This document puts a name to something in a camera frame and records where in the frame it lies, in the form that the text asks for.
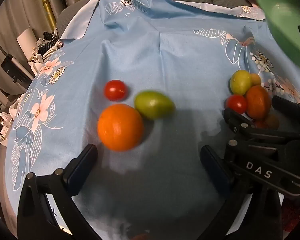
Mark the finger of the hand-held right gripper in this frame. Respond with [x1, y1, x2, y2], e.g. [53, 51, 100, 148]
[272, 95, 300, 133]
[223, 108, 300, 143]

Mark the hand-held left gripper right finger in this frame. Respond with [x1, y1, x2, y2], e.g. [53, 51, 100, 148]
[201, 145, 283, 240]

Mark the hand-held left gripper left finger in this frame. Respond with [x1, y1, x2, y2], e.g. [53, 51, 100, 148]
[17, 144, 102, 240]

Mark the dark orange tangerine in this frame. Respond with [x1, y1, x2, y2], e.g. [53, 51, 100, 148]
[245, 85, 272, 120]

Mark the yellow-green plum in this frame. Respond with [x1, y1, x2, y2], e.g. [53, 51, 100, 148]
[230, 70, 252, 95]

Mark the small yellow loquat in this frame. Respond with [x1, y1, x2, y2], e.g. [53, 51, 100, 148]
[250, 73, 262, 87]
[265, 114, 280, 129]

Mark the orange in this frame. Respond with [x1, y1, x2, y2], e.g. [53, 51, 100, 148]
[97, 104, 145, 152]

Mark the green mango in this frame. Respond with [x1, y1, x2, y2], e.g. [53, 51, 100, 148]
[134, 90, 175, 120]

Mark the green plastic bowl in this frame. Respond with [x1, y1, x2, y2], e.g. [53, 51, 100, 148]
[256, 0, 300, 67]

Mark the blue floral cloth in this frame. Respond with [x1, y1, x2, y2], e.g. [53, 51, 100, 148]
[4, 0, 300, 240]

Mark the black device on pole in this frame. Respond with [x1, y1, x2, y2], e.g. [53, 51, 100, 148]
[0, 54, 34, 83]

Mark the pile of black-white clothing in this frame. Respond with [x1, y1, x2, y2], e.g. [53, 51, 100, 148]
[27, 29, 65, 73]

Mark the white box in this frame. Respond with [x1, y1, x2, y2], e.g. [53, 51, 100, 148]
[16, 27, 38, 60]

